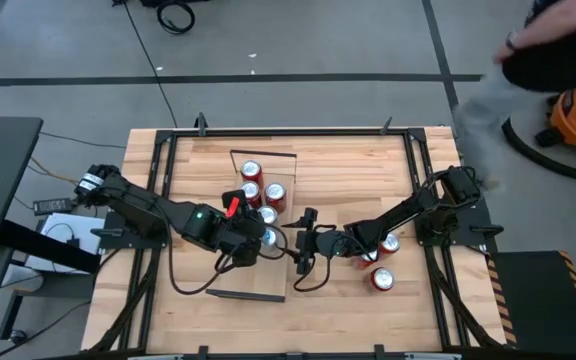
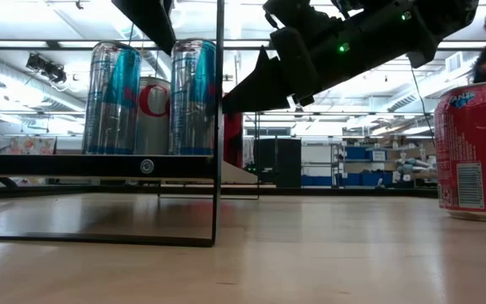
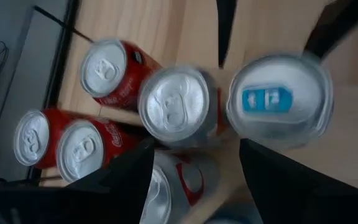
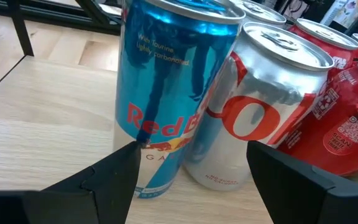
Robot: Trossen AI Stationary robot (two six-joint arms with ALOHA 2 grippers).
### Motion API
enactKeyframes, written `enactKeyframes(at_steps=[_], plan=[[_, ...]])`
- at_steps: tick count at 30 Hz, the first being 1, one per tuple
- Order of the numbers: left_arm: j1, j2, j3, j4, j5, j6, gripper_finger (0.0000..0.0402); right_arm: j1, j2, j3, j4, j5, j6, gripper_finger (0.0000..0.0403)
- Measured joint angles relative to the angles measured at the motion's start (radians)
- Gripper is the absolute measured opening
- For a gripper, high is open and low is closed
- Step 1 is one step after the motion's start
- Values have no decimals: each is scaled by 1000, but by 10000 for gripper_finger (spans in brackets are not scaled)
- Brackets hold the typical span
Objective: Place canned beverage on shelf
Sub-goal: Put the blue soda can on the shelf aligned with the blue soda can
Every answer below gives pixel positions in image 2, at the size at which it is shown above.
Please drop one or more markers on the red strawberry Fanta can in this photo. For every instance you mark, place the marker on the red strawberry Fanta can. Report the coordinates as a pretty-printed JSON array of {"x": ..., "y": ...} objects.
[{"x": 475, "y": 148}]

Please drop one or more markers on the red Coca-Cola can white script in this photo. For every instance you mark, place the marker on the red Coca-Cola can white script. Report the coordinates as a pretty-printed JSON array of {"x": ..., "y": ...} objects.
[{"x": 233, "y": 143}]

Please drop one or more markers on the colourful poster board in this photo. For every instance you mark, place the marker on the colourful poster board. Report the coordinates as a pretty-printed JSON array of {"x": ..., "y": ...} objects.
[{"x": 23, "y": 145}]

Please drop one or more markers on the black hanging fixture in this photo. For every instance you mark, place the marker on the black hanging fixture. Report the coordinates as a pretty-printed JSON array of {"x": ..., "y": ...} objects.
[{"x": 46, "y": 69}]

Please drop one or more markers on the black cabinet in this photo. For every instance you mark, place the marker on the black cabinet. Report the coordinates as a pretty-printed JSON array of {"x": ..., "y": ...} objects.
[{"x": 277, "y": 164}]

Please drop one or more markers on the tall blue silver Red Bull can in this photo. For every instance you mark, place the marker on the tall blue silver Red Bull can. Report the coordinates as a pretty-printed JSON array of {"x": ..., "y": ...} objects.
[
  {"x": 108, "y": 105},
  {"x": 192, "y": 105}
]

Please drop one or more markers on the silver Diet Coke can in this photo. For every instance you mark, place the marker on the silver Diet Coke can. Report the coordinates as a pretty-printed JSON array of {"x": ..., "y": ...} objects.
[{"x": 154, "y": 126}]

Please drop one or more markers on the wooden shelf with black frame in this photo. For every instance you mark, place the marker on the wooden shelf with black frame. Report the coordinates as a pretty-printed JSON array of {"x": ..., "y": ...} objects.
[{"x": 78, "y": 166}]

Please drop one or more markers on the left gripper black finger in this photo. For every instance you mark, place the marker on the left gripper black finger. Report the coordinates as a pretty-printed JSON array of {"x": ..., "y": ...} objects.
[{"x": 150, "y": 21}]

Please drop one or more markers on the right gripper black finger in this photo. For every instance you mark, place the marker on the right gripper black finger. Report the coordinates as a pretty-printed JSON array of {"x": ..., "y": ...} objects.
[
  {"x": 263, "y": 61},
  {"x": 264, "y": 95}
]

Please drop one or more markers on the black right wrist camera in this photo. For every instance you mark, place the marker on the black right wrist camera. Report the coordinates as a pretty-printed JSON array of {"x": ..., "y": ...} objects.
[{"x": 293, "y": 19}]

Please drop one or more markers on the storage rack with blue bins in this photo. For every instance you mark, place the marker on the storage rack with blue bins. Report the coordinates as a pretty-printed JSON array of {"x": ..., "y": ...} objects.
[{"x": 357, "y": 154}]

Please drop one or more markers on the black aluminium table frame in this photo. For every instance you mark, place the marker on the black aluminium table frame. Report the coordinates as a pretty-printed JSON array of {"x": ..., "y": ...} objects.
[{"x": 407, "y": 193}]

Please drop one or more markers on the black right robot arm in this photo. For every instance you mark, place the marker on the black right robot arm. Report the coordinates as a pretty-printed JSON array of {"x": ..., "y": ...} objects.
[{"x": 445, "y": 21}]

